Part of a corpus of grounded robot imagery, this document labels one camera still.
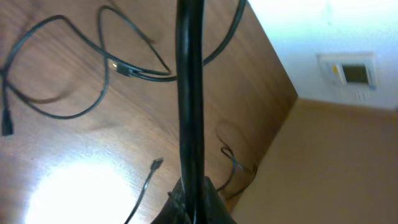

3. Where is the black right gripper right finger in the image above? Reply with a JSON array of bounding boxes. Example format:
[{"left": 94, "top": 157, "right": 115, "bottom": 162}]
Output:
[{"left": 205, "top": 177, "right": 236, "bottom": 224}]

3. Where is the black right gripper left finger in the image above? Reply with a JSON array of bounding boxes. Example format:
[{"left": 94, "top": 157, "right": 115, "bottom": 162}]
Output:
[{"left": 151, "top": 179, "right": 186, "bottom": 224}]

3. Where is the black separated cable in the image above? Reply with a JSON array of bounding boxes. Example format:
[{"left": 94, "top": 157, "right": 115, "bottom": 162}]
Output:
[{"left": 214, "top": 124, "right": 259, "bottom": 200}]

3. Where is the thin black cable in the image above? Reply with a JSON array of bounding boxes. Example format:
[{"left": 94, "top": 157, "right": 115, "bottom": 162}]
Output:
[{"left": 123, "top": 157, "right": 164, "bottom": 224}]

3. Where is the white wall thermostat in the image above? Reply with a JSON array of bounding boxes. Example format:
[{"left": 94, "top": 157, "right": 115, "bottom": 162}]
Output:
[{"left": 317, "top": 52, "right": 378, "bottom": 90}]

